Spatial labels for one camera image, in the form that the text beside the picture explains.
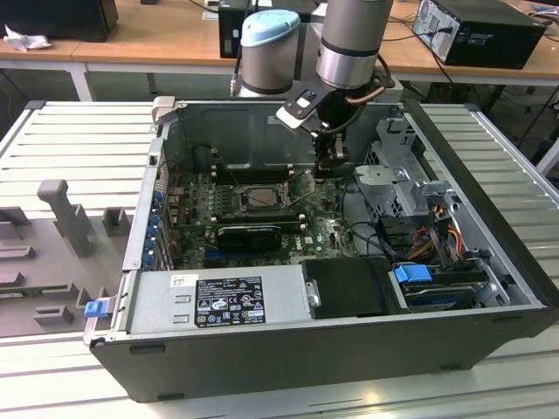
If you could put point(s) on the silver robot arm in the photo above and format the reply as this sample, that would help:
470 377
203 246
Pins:
349 43

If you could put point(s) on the wooden desk white frame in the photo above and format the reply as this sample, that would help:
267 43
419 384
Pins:
166 39
410 54

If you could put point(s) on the black RAM slot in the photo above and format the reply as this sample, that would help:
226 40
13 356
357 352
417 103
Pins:
262 166
262 173
262 178
255 217
262 169
255 221
292 227

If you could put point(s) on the silver power supply unit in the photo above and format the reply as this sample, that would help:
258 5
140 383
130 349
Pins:
157 301

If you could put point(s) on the hard disk drive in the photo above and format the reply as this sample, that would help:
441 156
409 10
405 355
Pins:
441 299

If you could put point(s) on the large black computer case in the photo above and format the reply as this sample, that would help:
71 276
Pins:
57 19

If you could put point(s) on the crumpled white paper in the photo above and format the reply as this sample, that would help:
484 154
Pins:
26 41

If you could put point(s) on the silver CPU green edge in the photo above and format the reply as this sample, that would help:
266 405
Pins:
264 198

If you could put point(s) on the black graphics card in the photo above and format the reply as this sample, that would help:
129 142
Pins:
249 239

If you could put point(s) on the black grey PC case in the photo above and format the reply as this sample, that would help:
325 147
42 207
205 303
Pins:
262 362

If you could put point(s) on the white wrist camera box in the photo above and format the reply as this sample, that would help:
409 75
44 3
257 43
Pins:
299 107

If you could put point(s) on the green motherboard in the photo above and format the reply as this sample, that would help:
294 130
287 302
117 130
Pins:
314 235

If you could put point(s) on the CPU socket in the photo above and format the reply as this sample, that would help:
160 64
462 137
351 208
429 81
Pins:
241 198

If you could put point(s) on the metal socket locking lever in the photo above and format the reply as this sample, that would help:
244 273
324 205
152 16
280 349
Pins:
234 178

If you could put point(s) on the green RAM stick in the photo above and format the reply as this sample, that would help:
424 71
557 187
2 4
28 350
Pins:
17 293

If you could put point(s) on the blue disk carrier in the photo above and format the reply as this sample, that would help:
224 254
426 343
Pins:
410 279

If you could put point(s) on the grey parts rack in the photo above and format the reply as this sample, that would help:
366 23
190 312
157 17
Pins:
43 270

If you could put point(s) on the black drive box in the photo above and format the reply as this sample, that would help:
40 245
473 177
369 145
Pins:
349 283

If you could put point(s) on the silver metal drive cage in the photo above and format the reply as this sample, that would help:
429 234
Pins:
393 183

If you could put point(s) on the blue case latch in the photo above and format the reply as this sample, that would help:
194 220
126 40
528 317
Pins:
95 309

